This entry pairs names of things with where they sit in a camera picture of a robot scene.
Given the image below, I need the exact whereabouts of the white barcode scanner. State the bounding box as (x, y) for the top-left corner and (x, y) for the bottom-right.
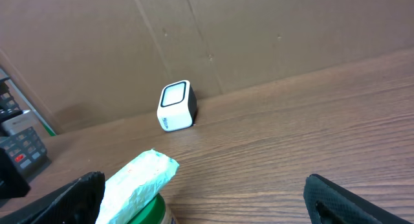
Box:
(157, 80), (197, 132)

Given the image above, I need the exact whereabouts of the green lid jar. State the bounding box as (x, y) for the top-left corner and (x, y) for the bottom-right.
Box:
(128, 194), (179, 224)

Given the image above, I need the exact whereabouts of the grey plastic mesh basket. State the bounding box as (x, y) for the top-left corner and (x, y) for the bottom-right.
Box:
(1, 71), (50, 181)

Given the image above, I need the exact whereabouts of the teal wet wipes pack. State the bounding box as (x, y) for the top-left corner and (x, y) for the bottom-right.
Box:
(96, 150), (179, 223)

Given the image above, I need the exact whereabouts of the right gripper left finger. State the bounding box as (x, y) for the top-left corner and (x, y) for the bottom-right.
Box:
(1, 172), (105, 224)

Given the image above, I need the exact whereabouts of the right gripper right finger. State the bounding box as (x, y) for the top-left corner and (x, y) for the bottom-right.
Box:
(303, 174), (410, 224)

